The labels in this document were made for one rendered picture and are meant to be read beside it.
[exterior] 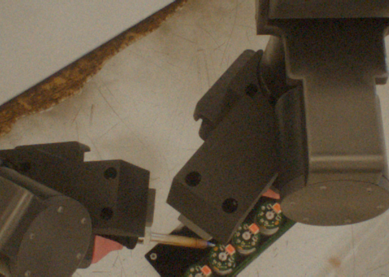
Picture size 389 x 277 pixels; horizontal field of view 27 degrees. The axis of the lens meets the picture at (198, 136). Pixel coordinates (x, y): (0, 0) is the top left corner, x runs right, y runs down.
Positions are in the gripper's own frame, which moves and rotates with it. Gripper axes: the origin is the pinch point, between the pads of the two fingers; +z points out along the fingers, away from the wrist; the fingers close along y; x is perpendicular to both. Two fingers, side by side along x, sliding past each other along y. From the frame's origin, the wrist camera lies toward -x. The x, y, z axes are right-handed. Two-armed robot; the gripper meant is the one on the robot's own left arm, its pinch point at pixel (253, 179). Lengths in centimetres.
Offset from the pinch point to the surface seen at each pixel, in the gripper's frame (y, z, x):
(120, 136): -14.9, 17.9, 4.9
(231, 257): 1.5, 13.0, -0.5
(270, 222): 2.5, 11.7, 3.9
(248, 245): 2.1, 12.6, 1.3
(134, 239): -5.3, 7.9, -6.5
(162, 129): -11.9, 17.0, 7.9
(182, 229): -4.1, 18.0, 1.0
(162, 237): -3.8, 9.1, -4.4
